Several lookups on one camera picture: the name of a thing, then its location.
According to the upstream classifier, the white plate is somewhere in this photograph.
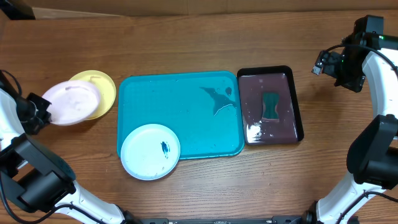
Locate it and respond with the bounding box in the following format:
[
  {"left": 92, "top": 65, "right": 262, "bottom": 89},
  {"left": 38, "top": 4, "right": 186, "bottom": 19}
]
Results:
[{"left": 42, "top": 80, "right": 101, "bottom": 126}]

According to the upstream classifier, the yellow plate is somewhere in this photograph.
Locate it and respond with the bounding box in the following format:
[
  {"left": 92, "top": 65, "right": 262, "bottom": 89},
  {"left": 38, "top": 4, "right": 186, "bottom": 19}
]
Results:
[{"left": 70, "top": 70, "right": 117, "bottom": 120}]

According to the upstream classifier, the green scrubbing sponge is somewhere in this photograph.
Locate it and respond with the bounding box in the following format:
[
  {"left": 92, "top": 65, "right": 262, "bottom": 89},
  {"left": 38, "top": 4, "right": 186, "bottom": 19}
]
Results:
[{"left": 262, "top": 92, "right": 279, "bottom": 119}]

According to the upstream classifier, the light blue plate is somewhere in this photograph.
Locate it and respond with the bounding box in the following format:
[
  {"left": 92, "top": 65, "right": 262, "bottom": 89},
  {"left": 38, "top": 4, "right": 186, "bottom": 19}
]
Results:
[{"left": 120, "top": 124, "right": 181, "bottom": 180}]

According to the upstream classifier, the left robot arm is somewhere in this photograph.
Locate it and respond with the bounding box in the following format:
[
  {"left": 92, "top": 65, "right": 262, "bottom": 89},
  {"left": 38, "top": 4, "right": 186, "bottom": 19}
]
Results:
[{"left": 1, "top": 70, "right": 134, "bottom": 223}]

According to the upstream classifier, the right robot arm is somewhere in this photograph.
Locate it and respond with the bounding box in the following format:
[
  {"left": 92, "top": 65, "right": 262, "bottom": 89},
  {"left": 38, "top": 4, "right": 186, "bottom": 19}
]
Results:
[{"left": 294, "top": 47, "right": 397, "bottom": 223}]

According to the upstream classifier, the black tray with water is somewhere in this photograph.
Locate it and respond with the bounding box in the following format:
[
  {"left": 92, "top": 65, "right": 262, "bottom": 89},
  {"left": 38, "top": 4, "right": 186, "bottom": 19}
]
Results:
[{"left": 237, "top": 65, "right": 304, "bottom": 146}]

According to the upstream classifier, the teal plastic tray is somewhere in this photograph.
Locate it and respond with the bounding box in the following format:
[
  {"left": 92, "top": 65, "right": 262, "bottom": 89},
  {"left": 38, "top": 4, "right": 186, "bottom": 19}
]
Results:
[{"left": 116, "top": 71, "right": 245, "bottom": 160}]

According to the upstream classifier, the cardboard backdrop panel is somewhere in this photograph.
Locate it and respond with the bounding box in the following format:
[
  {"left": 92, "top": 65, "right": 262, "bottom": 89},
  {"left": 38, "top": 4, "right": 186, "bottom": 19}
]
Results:
[{"left": 24, "top": 0, "right": 397, "bottom": 18}]

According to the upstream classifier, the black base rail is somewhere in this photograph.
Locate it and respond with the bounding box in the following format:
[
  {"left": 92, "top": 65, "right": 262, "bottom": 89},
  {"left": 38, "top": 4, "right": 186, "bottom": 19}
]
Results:
[{"left": 132, "top": 215, "right": 312, "bottom": 224}]

